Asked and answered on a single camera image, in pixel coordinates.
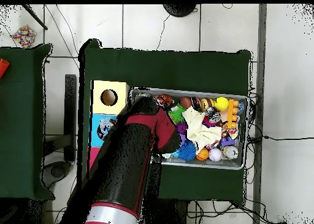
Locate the crushed clear plastic bottle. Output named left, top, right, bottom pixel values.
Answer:
left=97, top=120, right=115, bottom=139

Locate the wooden box with three holes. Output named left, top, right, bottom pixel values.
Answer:
left=90, top=80, right=131, bottom=171

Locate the clear mesh bin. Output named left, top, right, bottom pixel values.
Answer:
left=128, top=86, right=248, bottom=171

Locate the green furry googly-eyed toy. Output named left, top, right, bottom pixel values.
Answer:
left=168, top=104, right=187, bottom=126

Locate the small blue spiky ball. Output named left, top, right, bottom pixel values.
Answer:
left=177, top=140, right=198, bottom=161

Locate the cream knitted cloth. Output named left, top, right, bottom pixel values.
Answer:
left=181, top=106, right=223, bottom=152

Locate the yellow tennis ball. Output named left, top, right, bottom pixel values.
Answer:
left=214, top=96, right=229, bottom=112

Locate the orange toy brick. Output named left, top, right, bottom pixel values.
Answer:
left=226, top=99, right=241, bottom=130

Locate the black round base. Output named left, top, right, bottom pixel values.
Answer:
left=163, top=4, right=197, bottom=18

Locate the grey metal strip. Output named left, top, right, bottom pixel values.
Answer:
left=252, top=4, right=268, bottom=224

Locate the dark green side table cloth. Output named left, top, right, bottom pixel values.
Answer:
left=0, top=44, right=54, bottom=201

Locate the colourful patterned packet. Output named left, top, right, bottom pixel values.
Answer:
left=10, top=25, right=37, bottom=49

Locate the black rod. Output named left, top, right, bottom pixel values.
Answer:
left=21, top=4, right=48, bottom=31

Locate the small red object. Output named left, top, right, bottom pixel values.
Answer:
left=0, top=58, right=10, bottom=79

